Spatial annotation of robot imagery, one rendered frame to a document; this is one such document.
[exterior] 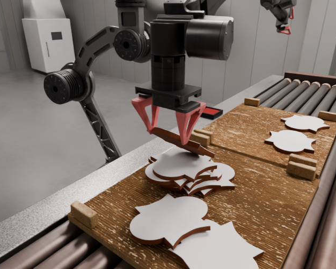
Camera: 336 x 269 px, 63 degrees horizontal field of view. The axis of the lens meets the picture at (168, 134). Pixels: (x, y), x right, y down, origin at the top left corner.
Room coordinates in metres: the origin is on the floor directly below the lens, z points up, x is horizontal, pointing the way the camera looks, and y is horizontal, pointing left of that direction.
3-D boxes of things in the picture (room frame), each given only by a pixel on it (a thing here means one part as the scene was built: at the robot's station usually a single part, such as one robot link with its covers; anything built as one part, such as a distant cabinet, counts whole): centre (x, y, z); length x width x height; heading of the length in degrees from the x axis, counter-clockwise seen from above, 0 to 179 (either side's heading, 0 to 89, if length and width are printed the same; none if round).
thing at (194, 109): (0.45, -0.02, 1.10); 0.07 x 0.07 x 0.09; 54
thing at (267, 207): (0.46, -0.08, 0.93); 0.41 x 0.35 x 0.02; 142
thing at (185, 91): (0.46, 0.00, 1.18); 0.10 x 0.07 x 0.07; 54
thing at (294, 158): (0.56, -0.32, 0.95); 0.06 x 0.02 x 0.03; 54
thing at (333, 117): (0.88, -0.55, 0.95); 0.06 x 0.02 x 0.03; 54
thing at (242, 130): (0.80, -0.32, 0.93); 0.41 x 0.35 x 0.02; 144
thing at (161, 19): (0.46, -0.01, 1.24); 0.07 x 0.06 x 0.07; 65
